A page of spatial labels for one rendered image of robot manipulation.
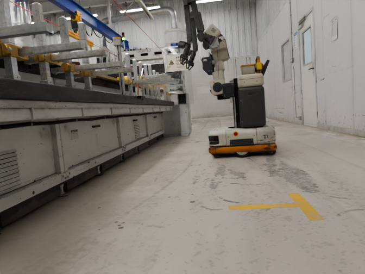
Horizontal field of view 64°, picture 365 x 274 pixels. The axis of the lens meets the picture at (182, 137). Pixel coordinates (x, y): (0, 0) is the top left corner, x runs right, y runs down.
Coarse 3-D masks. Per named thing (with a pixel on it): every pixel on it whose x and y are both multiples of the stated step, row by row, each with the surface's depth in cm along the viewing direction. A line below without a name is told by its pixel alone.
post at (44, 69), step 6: (36, 6) 144; (36, 12) 144; (42, 12) 147; (36, 18) 145; (42, 18) 147; (36, 36) 146; (42, 36) 146; (36, 42) 146; (42, 42) 146; (42, 66) 147; (48, 66) 149; (42, 72) 147; (48, 72) 149; (42, 78) 147; (48, 78) 148
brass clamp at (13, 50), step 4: (0, 44) 119; (4, 44) 119; (8, 44) 121; (0, 48) 119; (4, 48) 119; (8, 48) 120; (12, 48) 122; (16, 48) 125; (0, 52) 119; (4, 52) 119; (8, 52) 120; (12, 52) 122; (16, 52) 124; (4, 56) 121; (8, 56) 122; (12, 56) 122; (16, 56) 124; (20, 56) 127; (20, 60) 132
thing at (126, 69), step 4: (116, 68) 198; (120, 68) 197; (124, 68) 197; (128, 68) 197; (132, 68) 197; (92, 72) 200; (96, 72) 199; (100, 72) 199; (104, 72) 199; (108, 72) 198; (112, 72) 198; (116, 72) 198; (120, 72) 198; (124, 72) 199; (76, 76) 201; (80, 76) 201
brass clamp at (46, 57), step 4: (36, 56) 144; (40, 56) 144; (44, 56) 144; (48, 56) 148; (36, 60) 144; (40, 60) 144; (44, 60) 146; (48, 60) 148; (52, 64) 156; (56, 64) 157
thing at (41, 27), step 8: (24, 24) 98; (32, 24) 98; (40, 24) 98; (48, 24) 99; (0, 32) 99; (8, 32) 99; (16, 32) 99; (24, 32) 98; (32, 32) 98; (40, 32) 99; (48, 32) 99
